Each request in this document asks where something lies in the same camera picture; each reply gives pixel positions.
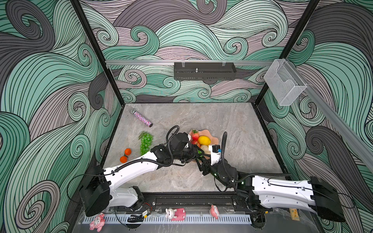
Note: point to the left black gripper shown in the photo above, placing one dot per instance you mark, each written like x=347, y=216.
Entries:
x=193, y=152

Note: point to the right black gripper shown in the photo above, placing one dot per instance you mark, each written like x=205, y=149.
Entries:
x=206, y=165

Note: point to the pale fake pear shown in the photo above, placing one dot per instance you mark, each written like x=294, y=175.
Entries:
x=205, y=149

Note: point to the red fake strawberry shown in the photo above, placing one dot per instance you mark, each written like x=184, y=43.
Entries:
x=195, y=135

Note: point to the yellow fake lemon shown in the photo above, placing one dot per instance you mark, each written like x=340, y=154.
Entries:
x=204, y=140

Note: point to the pink wavy fruit bowl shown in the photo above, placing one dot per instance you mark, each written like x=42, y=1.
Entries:
x=214, y=140

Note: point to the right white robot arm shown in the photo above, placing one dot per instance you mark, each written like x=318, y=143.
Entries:
x=262, y=191

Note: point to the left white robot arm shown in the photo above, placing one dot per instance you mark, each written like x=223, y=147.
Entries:
x=102, y=188

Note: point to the green fake grape bunch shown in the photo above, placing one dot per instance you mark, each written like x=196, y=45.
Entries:
x=146, y=142

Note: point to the orange fake tangerine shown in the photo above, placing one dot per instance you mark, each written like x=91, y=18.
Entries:
x=127, y=152
x=123, y=159

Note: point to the small pink figurine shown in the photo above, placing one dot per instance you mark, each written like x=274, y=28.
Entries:
x=214, y=212

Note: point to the purple sprinkle tube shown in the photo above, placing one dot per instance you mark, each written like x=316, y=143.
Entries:
x=140, y=117

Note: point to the white bunny pink toy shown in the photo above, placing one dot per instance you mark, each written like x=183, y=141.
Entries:
x=178, y=214

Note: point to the yellow warning sticker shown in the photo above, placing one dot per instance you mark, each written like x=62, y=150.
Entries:
x=294, y=214

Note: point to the pink plush toy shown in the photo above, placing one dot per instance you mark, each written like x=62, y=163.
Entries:
x=97, y=223

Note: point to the black wall tray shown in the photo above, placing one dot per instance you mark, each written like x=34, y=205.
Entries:
x=204, y=72

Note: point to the white slotted cable duct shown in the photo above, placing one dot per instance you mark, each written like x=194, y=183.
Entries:
x=240, y=219

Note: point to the clear plastic wall holder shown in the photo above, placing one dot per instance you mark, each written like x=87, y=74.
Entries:
x=284, y=81

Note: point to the aluminium rail back wall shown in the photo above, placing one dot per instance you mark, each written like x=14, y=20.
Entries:
x=147, y=62

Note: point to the aluminium rail wall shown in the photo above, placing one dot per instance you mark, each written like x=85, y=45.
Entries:
x=147, y=62
x=322, y=94

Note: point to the aluminium rail right wall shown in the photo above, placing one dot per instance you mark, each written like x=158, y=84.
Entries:
x=322, y=94

